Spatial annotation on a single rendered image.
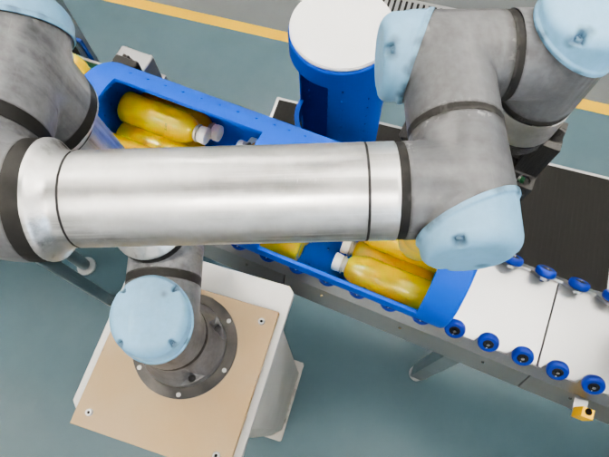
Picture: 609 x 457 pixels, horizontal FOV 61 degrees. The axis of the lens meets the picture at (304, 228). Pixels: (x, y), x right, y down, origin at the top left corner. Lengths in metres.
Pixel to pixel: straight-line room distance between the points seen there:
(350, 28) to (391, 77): 1.02
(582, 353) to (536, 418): 0.96
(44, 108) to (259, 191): 0.21
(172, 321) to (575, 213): 1.88
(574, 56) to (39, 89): 0.42
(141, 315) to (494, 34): 0.57
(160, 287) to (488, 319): 0.77
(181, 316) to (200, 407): 0.25
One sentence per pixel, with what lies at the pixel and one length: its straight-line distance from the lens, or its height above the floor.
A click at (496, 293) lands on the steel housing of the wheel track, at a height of 0.93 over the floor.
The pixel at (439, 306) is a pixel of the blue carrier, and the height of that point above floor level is 1.16.
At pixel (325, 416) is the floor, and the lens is 2.11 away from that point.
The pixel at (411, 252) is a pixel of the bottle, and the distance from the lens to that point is 0.89.
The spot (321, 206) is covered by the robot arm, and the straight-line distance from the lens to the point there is 0.36.
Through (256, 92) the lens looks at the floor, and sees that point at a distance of 2.62.
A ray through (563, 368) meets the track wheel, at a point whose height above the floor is 0.98.
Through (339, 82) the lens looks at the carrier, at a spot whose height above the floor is 0.99.
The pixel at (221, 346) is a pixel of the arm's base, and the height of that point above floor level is 1.19.
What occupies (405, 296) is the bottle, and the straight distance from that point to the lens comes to 1.08.
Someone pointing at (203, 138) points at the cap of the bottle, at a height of 1.13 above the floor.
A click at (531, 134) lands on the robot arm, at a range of 0.54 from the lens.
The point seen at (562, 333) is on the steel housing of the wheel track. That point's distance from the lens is 1.32.
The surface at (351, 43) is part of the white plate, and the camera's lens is 1.42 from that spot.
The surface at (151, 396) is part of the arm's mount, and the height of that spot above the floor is 1.16.
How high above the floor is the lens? 2.11
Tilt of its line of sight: 69 degrees down
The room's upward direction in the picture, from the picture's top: 4 degrees counter-clockwise
